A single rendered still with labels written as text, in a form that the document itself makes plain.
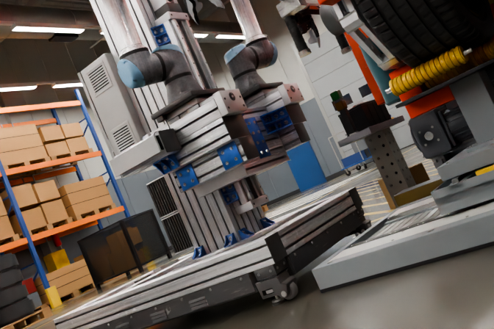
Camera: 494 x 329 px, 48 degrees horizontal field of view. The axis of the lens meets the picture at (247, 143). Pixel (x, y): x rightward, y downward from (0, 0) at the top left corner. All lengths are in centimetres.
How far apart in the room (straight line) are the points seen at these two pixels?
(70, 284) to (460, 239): 1124
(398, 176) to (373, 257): 100
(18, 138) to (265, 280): 1128
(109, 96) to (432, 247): 157
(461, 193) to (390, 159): 97
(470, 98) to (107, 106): 154
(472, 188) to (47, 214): 1141
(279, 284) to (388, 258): 41
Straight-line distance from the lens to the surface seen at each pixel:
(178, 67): 216
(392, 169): 267
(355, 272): 177
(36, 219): 1248
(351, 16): 177
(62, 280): 1238
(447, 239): 163
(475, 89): 189
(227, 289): 204
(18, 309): 880
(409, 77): 184
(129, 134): 251
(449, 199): 176
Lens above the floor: 36
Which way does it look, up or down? 6 degrees up
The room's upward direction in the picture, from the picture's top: 24 degrees counter-clockwise
